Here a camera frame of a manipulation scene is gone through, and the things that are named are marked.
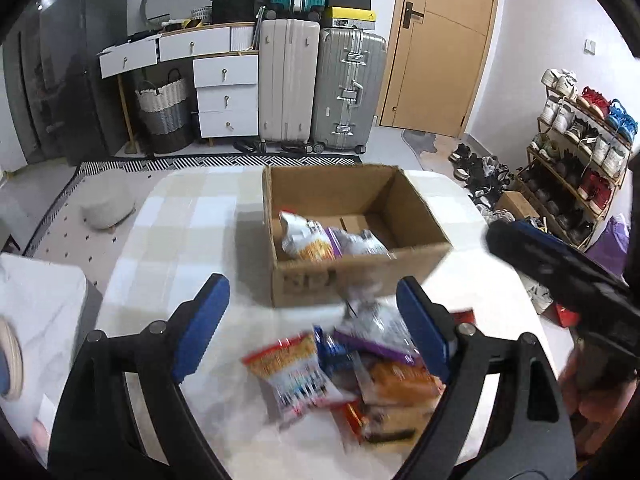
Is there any person's right hand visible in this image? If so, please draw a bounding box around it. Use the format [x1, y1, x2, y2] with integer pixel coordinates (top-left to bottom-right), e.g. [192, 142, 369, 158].
[557, 352, 640, 456]

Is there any black door handle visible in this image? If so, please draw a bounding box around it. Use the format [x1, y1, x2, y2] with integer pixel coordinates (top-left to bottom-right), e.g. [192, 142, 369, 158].
[401, 2, 426, 29]

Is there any yellow black box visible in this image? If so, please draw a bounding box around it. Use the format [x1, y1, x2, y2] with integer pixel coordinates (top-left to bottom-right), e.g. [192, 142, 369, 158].
[321, 6, 379, 32]

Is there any pile of dark shoes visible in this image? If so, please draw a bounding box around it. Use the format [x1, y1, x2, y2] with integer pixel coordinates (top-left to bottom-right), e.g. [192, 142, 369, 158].
[447, 142, 518, 225]

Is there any patterned grey rug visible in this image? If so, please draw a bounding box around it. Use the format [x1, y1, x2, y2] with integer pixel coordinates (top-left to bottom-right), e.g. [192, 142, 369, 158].
[22, 154, 366, 261]

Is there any wooden shoe rack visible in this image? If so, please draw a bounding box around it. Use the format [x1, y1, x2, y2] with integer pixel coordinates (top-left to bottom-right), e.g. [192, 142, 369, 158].
[517, 85, 635, 252]

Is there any beige suitcase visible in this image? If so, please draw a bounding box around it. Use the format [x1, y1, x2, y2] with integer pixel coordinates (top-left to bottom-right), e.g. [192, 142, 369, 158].
[257, 19, 321, 155]

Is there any beige round object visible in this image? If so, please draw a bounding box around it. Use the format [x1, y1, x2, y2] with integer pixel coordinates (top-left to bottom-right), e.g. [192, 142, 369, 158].
[0, 317, 25, 402]

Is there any brown dark snack packet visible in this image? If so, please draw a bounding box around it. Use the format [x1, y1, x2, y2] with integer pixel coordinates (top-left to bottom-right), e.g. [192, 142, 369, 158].
[365, 405, 423, 447]

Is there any white drawer cabinet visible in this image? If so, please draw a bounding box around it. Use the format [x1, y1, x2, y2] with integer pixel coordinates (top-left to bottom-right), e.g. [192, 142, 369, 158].
[99, 22, 262, 150]

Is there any round grey stool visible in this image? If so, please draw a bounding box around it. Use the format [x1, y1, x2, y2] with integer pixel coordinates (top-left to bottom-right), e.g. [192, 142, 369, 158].
[81, 179, 137, 232]

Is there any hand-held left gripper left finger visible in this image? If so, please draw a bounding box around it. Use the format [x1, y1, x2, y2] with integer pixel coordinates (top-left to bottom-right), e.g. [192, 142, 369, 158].
[47, 273, 232, 480]

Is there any group of white sneakers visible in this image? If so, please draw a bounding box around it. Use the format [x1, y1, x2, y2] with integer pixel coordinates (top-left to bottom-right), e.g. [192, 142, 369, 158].
[522, 280, 556, 314]

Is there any white orange snack packet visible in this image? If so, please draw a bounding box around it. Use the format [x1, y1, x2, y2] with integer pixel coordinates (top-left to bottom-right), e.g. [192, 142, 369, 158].
[278, 210, 337, 262]

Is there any blue snack packet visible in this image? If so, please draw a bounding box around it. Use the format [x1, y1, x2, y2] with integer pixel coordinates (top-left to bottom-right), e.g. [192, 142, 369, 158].
[314, 326, 362, 378]

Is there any grey door mat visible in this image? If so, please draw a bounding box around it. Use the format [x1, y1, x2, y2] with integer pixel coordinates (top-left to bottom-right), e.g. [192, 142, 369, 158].
[401, 127, 467, 172]

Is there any white side table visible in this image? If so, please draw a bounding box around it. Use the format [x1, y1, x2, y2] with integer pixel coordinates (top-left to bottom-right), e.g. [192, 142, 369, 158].
[0, 252, 104, 461]

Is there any purple bag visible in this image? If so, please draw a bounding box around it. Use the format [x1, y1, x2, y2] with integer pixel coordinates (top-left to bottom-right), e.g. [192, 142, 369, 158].
[584, 214, 632, 281]

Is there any red white snack packet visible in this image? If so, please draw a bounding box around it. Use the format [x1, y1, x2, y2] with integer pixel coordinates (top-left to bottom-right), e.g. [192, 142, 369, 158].
[242, 332, 353, 428]

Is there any red shoebox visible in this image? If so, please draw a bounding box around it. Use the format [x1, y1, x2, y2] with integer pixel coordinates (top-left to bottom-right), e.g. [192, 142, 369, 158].
[541, 304, 582, 329]

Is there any woven laundry basket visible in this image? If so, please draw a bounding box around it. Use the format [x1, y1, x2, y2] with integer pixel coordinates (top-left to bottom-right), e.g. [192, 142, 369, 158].
[134, 67, 194, 156]

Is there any checked beige tablecloth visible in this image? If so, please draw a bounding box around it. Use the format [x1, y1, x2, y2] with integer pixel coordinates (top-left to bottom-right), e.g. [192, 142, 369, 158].
[95, 162, 576, 480]

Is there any wooden door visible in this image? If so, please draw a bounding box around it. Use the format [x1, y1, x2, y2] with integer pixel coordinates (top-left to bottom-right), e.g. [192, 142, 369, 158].
[378, 0, 502, 139]

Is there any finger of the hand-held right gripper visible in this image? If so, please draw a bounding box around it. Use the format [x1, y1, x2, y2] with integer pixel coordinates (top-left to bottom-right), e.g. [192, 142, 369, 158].
[510, 219, 583, 268]
[486, 227, 571, 303]

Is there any silver suitcase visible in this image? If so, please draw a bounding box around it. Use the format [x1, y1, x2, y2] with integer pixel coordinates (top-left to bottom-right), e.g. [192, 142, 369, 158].
[311, 27, 389, 157]

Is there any grey refrigerator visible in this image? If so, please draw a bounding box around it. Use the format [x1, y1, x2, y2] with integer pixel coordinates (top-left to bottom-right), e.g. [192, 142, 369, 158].
[0, 0, 132, 167]

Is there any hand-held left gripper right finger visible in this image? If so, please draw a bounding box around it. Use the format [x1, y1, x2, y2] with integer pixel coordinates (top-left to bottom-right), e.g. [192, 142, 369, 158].
[396, 276, 579, 480]

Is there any small cardboard box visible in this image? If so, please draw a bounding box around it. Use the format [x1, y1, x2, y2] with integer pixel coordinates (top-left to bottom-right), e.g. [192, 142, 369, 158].
[494, 190, 542, 222]

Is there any brown cardboard box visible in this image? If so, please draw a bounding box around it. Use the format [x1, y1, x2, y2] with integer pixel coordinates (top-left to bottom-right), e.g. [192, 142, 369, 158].
[262, 164, 453, 308]

